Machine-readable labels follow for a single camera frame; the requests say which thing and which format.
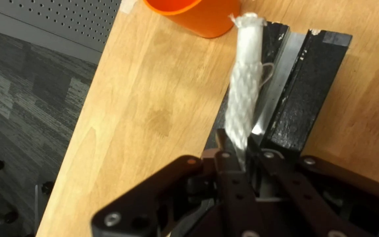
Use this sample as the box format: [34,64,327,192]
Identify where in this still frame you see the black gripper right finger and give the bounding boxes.
[248,145,379,237]

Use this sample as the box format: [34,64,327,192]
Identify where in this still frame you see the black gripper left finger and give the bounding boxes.
[90,127,261,237]

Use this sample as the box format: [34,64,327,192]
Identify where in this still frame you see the long black board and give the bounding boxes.
[205,20,354,160]

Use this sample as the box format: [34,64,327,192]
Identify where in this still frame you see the orange plastic cup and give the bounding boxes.
[142,0,243,41]

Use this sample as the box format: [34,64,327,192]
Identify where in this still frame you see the black wheeled stand base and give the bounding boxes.
[0,158,55,237]

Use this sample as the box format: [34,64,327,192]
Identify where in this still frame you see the grey perforated metal cabinet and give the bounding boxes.
[0,0,123,66]

